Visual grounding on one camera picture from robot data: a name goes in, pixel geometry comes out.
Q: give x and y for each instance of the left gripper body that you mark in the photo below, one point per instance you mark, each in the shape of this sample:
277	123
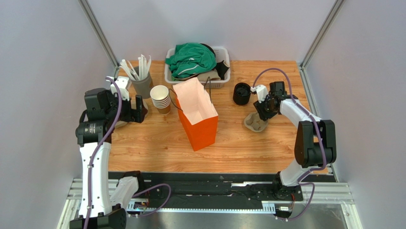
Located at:
127	114

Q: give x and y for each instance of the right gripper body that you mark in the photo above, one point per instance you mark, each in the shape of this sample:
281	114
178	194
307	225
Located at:
264	108

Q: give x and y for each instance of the grey pulp cup carrier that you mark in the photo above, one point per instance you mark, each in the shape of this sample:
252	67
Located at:
254	123

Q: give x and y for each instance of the orange paper bag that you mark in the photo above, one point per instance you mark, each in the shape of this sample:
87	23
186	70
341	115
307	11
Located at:
196	113

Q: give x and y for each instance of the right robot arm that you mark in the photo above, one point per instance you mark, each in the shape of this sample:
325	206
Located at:
315	143

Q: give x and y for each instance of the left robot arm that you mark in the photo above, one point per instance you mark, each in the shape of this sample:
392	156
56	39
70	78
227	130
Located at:
99	209

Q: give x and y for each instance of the grey pulp carrier stack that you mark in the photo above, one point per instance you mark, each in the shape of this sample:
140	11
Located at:
120	123

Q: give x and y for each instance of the grey straw holder cup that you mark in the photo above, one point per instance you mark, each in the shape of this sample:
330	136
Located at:
142	87

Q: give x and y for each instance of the stack of paper cups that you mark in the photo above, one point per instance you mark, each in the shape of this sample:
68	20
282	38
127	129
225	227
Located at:
160	99

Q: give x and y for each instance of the stack of black lids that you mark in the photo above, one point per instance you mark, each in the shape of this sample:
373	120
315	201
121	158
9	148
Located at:
241	94

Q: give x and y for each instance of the black cloth in basket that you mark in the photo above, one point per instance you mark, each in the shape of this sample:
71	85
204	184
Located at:
221	67

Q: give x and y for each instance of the beige cloth in basket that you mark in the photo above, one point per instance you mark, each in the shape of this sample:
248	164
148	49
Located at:
212	75

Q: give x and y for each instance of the green garment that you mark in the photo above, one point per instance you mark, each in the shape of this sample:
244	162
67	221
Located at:
190	59

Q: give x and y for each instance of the white plastic basket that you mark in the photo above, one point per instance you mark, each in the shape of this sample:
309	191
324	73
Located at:
222	55

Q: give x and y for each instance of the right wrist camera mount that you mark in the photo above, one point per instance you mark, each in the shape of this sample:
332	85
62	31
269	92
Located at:
261	91

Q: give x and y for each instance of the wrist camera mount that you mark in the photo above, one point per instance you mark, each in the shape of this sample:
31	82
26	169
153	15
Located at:
261	91
123	84

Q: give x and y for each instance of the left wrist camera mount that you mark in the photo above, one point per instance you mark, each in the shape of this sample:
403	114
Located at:
123	84

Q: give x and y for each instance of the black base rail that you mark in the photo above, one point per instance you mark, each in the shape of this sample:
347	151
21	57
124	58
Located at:
232	193

